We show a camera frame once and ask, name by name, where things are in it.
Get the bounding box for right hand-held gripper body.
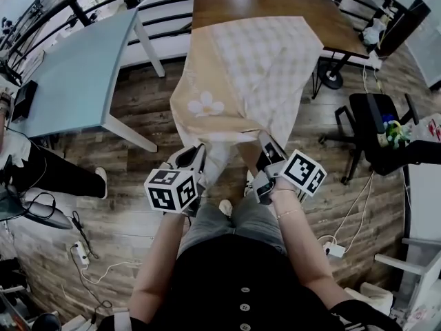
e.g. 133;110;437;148
252;143;327;205

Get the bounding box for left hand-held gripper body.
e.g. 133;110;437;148
143;162;207;217

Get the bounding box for beige checkered flower tablecloth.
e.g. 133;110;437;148
170;15;325;189

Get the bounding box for person's left forearm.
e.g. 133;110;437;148
129;212;189;323

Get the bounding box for person's right forearm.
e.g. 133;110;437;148
271;179;345;306

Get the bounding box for person's right white shoe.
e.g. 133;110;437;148
243;170;256;198

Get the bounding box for person's grey trousers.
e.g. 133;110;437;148
177;197;287;258

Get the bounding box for black office chair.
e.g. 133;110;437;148
318;93;421;185

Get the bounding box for round black stand base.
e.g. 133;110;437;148
316;59;344;90

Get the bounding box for white power strip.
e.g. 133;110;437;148
323;242;345;258
74;241;90;265

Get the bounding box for person's black buttoned top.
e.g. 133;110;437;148
137;232;345;331

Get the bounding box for colourful toy flower bouquet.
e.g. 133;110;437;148
377;114;413;150

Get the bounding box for grey stand base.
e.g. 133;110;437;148
22;191;73;230

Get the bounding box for white desk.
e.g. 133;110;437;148
402;163;441;241

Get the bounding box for light blue table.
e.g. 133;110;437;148
6;7;166;153

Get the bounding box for dark wooden table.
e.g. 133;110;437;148
192;0;370;99

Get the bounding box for clear bag with red print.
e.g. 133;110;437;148
418;115;441;141

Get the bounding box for white plastic bag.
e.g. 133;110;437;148
361;19;387;46

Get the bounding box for black white-striped garment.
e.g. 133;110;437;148
329;300;404;331

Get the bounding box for black box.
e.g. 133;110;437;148
10;80;38;122

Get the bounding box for black curved metal railing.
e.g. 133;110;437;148
0;0;407;82

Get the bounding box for white floor cable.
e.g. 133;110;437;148
81;260;142;285
316;170;375;254

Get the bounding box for black floor cable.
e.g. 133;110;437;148
70;210;99;260

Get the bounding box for white strap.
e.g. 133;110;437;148
113;307;130;331

